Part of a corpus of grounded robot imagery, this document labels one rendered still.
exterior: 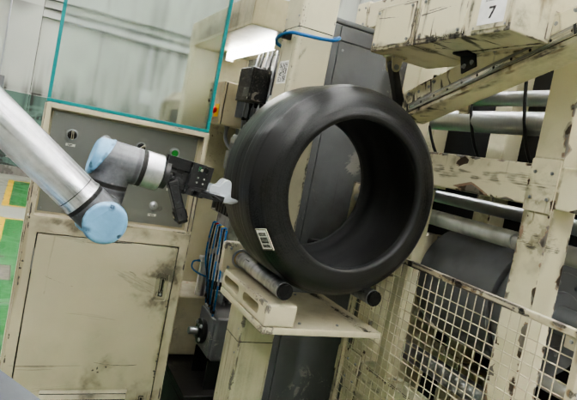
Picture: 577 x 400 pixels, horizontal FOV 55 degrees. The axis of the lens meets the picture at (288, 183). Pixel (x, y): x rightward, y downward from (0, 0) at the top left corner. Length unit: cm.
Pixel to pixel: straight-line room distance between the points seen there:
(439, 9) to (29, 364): 171
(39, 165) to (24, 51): 937
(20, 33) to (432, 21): 932
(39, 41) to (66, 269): 878
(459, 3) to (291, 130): 58
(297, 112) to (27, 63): 929
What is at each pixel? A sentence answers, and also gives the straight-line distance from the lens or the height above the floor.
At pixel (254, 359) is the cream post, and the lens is 193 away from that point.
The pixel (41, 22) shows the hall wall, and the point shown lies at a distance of 1070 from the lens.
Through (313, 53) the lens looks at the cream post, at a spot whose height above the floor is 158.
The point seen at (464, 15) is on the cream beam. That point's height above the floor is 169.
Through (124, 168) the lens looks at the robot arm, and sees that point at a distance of 133.
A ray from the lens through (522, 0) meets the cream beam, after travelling 149.
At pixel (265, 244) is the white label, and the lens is 140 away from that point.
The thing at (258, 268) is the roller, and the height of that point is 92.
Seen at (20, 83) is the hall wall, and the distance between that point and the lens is 1051.
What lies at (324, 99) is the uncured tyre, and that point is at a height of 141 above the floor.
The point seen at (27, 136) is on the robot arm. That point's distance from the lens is 119.
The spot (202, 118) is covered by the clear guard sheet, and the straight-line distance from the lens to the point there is 205.
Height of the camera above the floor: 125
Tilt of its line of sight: 3 degrees down
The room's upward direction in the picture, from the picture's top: 11 degrees clockwise
